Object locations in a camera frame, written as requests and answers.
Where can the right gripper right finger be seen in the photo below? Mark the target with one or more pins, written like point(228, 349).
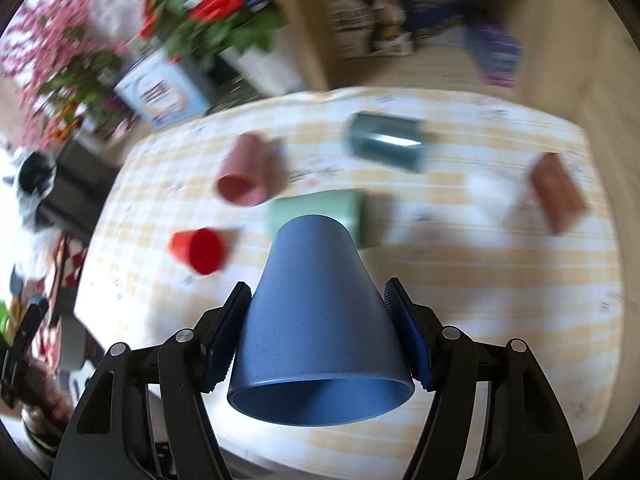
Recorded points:
point(414, 345)

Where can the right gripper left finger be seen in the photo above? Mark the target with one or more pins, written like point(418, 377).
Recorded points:
point(222, 336)

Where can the blue plastic cup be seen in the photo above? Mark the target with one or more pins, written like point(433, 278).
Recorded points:
point(318, 347)

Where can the red plastic cup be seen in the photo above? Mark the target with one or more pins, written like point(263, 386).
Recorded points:
point(204, 250)

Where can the green plastic cup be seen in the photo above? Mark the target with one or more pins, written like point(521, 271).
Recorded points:
point(344, 206)

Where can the small white cup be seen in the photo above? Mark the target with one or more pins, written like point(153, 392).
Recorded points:
point(494, 193)

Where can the pink plastic cup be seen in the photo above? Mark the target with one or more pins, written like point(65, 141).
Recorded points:
point(254, 171)

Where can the dark teal transparent cup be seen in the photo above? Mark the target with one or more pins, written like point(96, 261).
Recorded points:
point(399, 142)

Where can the brown transparent cup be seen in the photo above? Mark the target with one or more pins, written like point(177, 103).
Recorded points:
point(557, 193)

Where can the person's left hand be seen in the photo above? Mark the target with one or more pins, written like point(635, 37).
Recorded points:
point(43, 400)

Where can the yellow plaid floral tablecloth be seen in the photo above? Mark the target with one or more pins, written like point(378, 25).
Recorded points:
point(560, 293)

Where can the white jacket on chair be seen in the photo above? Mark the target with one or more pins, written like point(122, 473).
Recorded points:
point(34, 181)

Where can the black chair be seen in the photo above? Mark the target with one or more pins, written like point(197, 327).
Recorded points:
point(81, 186)

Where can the probiotic box light blue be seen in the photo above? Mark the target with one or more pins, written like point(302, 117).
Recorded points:
point(163, 91)

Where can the white flower pot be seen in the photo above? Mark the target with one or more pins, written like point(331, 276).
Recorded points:
point(273, 73)

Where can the pink blossom arrangement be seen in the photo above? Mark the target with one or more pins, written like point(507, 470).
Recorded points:
point(66, 71)

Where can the purple box on shelf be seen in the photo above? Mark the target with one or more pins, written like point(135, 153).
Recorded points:
point(496, 52)

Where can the biscuit box on shelf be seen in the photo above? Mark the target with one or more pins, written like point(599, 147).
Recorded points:
point(366, 28)

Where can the red rose bouquet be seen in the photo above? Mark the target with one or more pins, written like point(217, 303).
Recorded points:
point(202, 29)

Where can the dark blue box on shelf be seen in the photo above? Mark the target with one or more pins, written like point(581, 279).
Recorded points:
point(438, 23)

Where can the wooden shelf unit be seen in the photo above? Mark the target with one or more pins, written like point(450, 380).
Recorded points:
point(577, 59)

